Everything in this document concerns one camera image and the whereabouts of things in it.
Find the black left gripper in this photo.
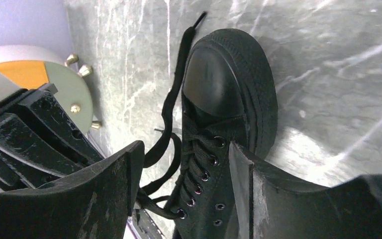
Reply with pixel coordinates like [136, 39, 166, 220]
[0, 73, 103, 191]

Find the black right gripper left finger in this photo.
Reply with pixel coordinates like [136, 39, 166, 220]
[0, 140, 144, 239]

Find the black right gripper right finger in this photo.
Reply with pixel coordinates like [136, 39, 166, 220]
[229, 142, 382, 239]

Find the black canvas sneaker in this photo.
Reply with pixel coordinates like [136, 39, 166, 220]
[165, 28, 278, 239]

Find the beige cylinder with coloured face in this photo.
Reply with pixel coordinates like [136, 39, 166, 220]
[0, 45, 102, 133]

